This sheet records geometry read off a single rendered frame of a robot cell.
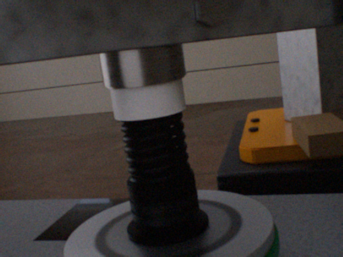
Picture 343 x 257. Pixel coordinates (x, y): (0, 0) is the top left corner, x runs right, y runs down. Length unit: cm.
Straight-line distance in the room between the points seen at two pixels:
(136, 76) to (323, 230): 30
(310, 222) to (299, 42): 72
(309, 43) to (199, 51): 555
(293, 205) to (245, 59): 598
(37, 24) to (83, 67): 707
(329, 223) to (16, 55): 41
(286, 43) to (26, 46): 100
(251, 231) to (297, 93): 87
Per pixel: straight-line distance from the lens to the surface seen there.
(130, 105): 41
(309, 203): 65
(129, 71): 40
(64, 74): 762
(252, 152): 110
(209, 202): 52
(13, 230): 72
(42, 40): 36
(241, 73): 662
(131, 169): 44
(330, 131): 99
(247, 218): 47
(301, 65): 124
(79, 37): 36
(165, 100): 41
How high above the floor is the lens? 107
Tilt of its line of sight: 12 degrees down
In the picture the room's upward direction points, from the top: 8 degrees counter-clockwise
